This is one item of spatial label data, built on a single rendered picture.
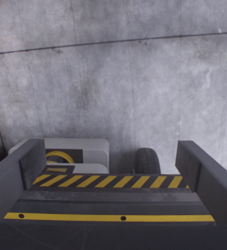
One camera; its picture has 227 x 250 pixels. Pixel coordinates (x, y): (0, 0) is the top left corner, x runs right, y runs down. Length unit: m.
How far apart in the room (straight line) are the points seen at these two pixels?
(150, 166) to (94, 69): 0.31
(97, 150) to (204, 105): 0.36
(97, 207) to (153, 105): 0.37
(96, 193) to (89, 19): 0.45
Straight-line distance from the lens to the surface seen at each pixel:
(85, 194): 0.28
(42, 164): 0.17
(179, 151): 0.16
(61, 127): 0.59
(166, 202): 0.30
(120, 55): 0.54
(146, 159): 0.47
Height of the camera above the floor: 0.54
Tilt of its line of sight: 74 degrees down
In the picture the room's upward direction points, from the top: 179 degrees counter-clockwise
